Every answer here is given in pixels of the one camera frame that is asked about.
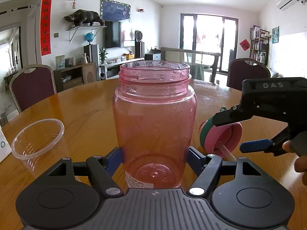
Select black television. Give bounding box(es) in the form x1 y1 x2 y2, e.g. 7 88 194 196
103 21 122 48

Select green potted plant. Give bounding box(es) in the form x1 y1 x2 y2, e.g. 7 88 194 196
98 47 108 64

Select wooden bench frame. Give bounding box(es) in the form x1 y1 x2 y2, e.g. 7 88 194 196
160 47 221 84

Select white wall shelf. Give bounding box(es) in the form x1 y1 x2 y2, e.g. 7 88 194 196
68 25 107 44

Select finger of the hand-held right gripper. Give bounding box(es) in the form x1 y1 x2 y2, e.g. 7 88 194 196
239 126 292 156
212 105 255 127

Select wooden cabinet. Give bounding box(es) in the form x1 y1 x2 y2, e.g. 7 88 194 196
53 62 97 93

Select black speaker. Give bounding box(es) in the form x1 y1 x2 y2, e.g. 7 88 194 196
135 42 145 58

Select dark bull statue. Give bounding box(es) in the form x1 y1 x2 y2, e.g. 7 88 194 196
64 9 106 27

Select pink and green bottle cap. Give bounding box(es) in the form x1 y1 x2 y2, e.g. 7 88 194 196
199 106 243 161

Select white box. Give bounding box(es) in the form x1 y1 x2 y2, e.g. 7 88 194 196
145 52 162 62

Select silver tower speaker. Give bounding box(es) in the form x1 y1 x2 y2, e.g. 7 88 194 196
84 44 99 64

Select small picture frame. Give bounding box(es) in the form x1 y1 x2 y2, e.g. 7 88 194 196
55 55 66 70

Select long red couplet banner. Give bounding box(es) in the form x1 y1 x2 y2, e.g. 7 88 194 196
40 0 53 56

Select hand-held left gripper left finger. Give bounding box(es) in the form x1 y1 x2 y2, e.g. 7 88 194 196
48 147 124 198

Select red diamond wall decoration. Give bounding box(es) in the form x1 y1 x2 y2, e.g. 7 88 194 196
239 38 251 51

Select framed wall picture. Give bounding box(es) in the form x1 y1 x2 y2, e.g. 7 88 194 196
272 26 280 44

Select white television stand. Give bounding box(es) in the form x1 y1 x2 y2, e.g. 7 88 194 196
99 57 145 80

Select dark wall poster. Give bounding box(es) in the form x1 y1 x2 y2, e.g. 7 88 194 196
100 0 131 22

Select black framed glass doors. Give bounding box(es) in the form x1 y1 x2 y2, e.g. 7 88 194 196
180 13 239 74

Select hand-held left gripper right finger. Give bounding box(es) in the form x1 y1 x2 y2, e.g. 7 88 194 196
187 146 263 197

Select maroon chair with metal frame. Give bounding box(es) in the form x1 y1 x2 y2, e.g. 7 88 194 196
9 64 57 114
226 58 271 92

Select white card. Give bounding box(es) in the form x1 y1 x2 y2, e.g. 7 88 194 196
0 127 12 164

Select pink transparent bottle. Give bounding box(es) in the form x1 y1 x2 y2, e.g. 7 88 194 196
112 60 198 189

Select black bookshelf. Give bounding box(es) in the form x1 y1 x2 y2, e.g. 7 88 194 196
249 25 271 66

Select clear plastic cup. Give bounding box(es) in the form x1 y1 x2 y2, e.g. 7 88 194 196
11 118 65 174

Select person's right hand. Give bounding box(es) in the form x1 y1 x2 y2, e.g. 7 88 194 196
282 140 307 173

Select green cloth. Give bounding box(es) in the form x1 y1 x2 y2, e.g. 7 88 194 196
189 63 205 81

